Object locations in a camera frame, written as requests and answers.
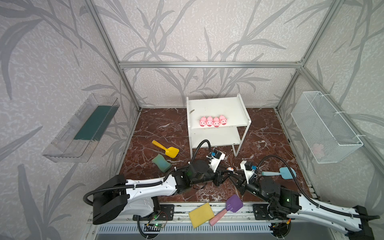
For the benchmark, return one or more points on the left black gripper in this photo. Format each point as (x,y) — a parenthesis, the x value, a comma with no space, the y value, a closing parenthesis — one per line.
(217,177)

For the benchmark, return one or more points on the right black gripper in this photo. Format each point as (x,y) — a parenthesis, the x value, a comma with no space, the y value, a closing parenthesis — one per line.
(241,183)

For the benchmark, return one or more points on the pink pig toy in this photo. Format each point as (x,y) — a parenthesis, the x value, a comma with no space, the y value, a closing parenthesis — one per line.
(223,120)
(209,121)
(203,121)
(216,122)

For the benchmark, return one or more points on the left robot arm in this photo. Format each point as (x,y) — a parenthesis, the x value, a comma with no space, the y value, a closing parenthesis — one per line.
(139,197)

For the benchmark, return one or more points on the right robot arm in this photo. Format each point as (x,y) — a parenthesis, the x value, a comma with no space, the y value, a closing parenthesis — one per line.
(288,204)

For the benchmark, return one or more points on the white two-tier shelf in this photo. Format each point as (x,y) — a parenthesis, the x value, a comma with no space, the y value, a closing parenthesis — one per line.
(232,134)

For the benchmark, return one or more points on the purple pink toy shovel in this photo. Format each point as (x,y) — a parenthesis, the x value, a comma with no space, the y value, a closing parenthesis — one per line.
(233,204)

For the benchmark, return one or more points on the light blue toy shovel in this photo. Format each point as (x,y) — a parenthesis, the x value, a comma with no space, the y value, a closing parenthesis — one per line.
(285,172)

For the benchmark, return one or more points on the yellow sponge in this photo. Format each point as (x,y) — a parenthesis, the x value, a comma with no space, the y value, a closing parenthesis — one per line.
(201,215)

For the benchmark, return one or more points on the yellow toy shovel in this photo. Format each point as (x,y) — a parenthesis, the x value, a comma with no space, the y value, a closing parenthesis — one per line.
(170,152)

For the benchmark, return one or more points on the green sponge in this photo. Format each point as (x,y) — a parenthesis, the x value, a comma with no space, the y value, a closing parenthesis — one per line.
(161,163)

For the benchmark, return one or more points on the pink toy in basket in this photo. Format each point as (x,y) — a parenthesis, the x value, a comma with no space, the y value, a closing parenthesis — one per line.
(318,151)

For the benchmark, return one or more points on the green circuit board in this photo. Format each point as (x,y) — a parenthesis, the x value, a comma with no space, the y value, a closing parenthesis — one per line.
(155,227)

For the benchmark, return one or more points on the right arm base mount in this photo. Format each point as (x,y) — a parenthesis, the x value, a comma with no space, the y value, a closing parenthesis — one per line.
(261,212)

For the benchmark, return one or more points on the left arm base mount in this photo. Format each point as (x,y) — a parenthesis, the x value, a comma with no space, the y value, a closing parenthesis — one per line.
(166,213)

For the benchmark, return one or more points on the white wire mesh basket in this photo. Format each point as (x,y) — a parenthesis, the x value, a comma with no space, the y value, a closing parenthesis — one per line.
(319,122)

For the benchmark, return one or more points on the clear plastic wall bin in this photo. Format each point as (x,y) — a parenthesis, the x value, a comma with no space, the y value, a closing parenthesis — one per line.
(79,138)

